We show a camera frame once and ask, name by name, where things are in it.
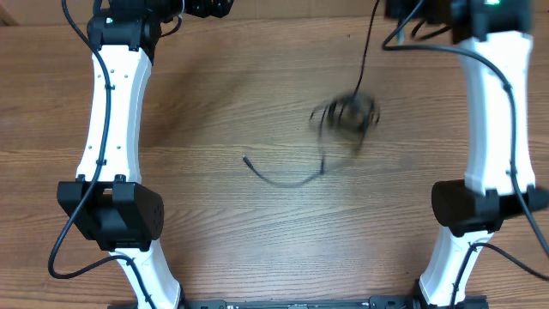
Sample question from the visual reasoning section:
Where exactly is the black USB cable short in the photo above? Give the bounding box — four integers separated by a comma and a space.
320, 0, 380, 134

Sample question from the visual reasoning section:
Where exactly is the black USB cable long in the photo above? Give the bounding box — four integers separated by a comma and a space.
242, 92, 382, 190

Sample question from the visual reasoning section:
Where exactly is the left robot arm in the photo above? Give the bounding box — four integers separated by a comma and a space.
48, 0, 233, 308

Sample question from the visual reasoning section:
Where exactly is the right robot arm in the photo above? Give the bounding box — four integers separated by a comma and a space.
385, 0, 548, 308

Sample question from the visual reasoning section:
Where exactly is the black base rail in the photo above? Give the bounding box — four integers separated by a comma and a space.
183, 296, 421, 309

